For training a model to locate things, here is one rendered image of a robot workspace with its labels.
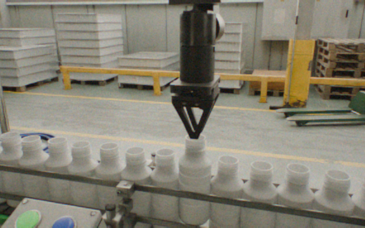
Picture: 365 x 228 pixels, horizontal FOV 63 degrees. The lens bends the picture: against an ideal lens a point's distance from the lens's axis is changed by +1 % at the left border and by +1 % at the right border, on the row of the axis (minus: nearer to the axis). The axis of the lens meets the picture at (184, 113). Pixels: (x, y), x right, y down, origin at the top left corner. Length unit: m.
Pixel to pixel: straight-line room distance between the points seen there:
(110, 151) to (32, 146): 0.17
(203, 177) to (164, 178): 0.07
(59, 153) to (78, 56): 6.36
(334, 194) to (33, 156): 0.56
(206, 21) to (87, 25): 6.39
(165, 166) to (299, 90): 4.58
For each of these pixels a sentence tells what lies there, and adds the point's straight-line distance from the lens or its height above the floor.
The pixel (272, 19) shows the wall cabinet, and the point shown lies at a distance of 7.16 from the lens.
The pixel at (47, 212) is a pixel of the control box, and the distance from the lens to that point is 0.53.
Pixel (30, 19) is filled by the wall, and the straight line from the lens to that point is 9.91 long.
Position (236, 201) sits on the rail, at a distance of 0.53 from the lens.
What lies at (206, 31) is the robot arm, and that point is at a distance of 0.46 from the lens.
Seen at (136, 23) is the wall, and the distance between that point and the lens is 8.17.
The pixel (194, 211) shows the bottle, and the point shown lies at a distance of 0.56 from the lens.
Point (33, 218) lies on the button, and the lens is 0.52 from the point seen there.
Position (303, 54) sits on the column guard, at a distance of 4.97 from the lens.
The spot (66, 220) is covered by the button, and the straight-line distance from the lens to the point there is 0.49.
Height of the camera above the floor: 1.40
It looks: 18 degrees down
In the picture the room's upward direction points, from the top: straight up
